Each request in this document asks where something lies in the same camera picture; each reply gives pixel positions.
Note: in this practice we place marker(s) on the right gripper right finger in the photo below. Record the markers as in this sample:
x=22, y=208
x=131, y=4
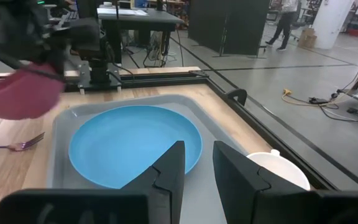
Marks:
x=241, y=193

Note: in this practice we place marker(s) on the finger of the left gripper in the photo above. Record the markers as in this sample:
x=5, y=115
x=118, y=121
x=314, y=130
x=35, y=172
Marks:
x=42, y=72

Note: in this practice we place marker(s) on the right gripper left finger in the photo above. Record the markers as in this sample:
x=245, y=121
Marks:
x=163, y=199

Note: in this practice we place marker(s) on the pink plastic bowl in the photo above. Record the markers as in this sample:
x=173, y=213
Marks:
x=20, y=96

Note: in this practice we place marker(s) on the blue plastic plate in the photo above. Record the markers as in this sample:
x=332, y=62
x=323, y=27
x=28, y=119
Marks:
x=120, y=146

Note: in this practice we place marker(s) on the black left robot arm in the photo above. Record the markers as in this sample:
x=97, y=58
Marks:
x=99, y=71

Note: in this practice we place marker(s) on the grey plastic tray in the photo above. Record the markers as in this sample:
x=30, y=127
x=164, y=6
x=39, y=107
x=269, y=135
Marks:
x=59, y=161

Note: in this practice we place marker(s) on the white mug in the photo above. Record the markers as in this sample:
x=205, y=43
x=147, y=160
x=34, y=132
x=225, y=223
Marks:
x=281, y=171

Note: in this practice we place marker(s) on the black table clamp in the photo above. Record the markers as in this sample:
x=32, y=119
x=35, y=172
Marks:
x=237, y=96

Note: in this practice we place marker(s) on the white papers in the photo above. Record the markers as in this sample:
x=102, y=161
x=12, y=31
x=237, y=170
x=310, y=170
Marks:
x=120, y=12

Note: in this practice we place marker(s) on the cardboard box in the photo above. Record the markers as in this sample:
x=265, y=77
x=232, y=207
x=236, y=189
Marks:
x=307, y=38

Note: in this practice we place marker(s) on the black room partition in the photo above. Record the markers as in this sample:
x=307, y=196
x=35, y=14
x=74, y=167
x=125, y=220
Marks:
x=228, y=25

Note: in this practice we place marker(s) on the person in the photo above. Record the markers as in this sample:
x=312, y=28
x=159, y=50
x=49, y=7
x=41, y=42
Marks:
x=283, y=25

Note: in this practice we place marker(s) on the white pillar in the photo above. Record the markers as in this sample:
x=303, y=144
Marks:
x=331, y=21

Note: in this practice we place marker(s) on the black table border rail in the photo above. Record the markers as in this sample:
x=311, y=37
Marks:
x=259, y=124

